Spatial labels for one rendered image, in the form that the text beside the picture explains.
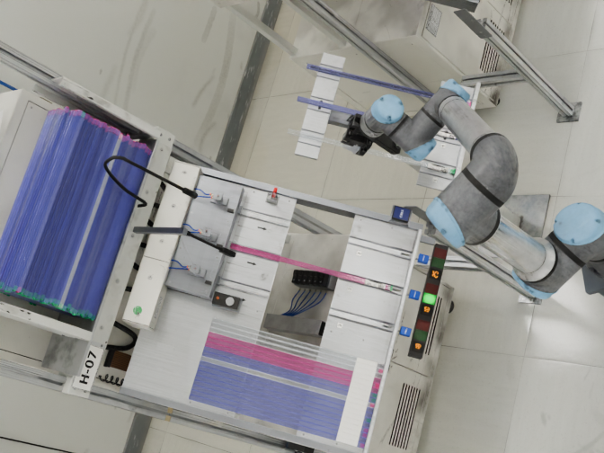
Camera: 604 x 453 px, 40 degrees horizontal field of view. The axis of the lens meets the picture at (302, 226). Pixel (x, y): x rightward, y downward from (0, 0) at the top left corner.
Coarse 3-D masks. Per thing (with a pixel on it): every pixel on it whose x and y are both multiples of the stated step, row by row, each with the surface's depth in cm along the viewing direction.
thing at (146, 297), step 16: (176, 160) 246; (176, 176) 245; (192, 176) 245; (176, 192) 244; (160, 208) 242; (176, 208) 242; (160, 224) 241; (176, 224) 241; (160, 240) 240; (176, 240) 240; (144, 256) 239; (160, 256) 239; (144, 272) 238; (160, 272) 237; (144, 288) 236; (160, 288) 236; (128, 304) 235; (144, 304) 235; (160, 304) 240; (128, 320) 234; (144, 320) 234
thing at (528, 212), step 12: (408, 156) 266; (504, 204) 318; (516, 204) 315; (528, 204) 311; (540, 204) 308; (504, 216) 303; (516, 216) 309; (528, 216) 309; (540, 216) 306; (528, 228) 307; (540, 228) 304
